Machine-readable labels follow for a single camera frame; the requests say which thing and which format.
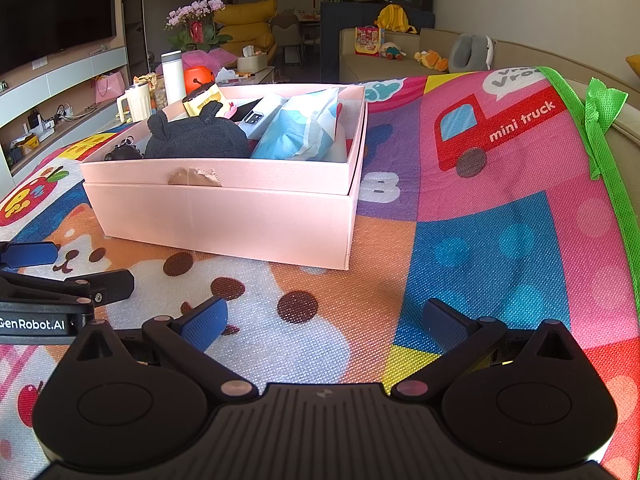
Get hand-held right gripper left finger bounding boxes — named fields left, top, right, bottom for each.
left=65, top=296, right=258, bottom=403

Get yellow backpack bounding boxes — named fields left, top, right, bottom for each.
left=375, top=4, right=418, bottom=35

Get yellow item on shelf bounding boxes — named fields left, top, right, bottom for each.
left=10, top=135, right=41, bottom=163

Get pink wrapping cloth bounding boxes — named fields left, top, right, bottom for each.
left=182, top=50, right=236, bottom=76

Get beige sofa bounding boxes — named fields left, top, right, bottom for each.
left=340, top=27, right=640, bottom=161

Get black wall television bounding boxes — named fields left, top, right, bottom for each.
left=0, top=0, right=118, bottom=76

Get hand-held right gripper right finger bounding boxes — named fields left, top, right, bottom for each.
left=390, top=298, right=576, bottom=403

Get potted pink flowers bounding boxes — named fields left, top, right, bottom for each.
left=165, top=0, right=233, bottom=53

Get orange plush toy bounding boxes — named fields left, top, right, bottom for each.
left=415, top=50, right=449, bottom=72

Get pink gift bag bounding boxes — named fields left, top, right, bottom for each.
left=95, top=71, right=126, bottom=105

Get blue and white packet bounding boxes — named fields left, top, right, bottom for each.
left=250, top=87, right=341, bottom=161

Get colourful printed play mat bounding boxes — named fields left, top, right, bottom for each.
left=0, top=66, right=640, bottom=480

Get white thermos bottle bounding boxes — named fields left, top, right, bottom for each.
left=161, top=50, right=187, bottom=106

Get beige dining chair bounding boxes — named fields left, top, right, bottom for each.
left=271, top=14, right=306, bottom=66

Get white smartphone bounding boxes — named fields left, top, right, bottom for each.
left=235, top=94, right=288, bottom=138

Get dark blue cabinet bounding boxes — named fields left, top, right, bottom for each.
left=320, top=0, right=436, bottom=83

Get black round keychain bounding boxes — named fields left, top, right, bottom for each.
left=104, top=136, right=146, bottom=162

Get grey neck pillow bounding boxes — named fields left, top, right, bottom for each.
left=448, top=34, right=496, bottom=72

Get white power strip with cables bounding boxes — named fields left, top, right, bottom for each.
left=25, top=105, right=73, bottom=137

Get white coffee table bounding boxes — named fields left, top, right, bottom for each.
left=102, top=65, right=276, bottom=131

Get pink toy package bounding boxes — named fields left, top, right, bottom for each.
left=355, top=26, right=386, bottom=56

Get white mug with handle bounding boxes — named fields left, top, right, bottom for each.
left=116, top=82, right=152, bottom=123

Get white wall shelf unit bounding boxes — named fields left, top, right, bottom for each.
left=0, top=45, right=128, bottom=186

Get yellow armchair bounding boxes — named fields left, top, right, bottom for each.
left=215, top=0, right=278, bottom=61

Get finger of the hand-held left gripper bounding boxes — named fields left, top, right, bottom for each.
left=0, top=269, right=136, bottom=306
left=0, top=241, right=61, bottom=269

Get orange pumpkin bucket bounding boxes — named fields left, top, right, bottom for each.
left=183, top=66, right=217, bottom=97

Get white tissue box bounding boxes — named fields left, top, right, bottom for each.
left=236, top=46, right=269, bottom=73

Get pink cardboard box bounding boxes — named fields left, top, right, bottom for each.
left=79, top=84, right=369, bottom=196

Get black plush pouch with ears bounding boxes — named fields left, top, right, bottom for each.
left=144, top=101, right=251, bottom=159

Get yellow and black toy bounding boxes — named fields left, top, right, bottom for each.
left=182, top=84, right=223, bottom=118

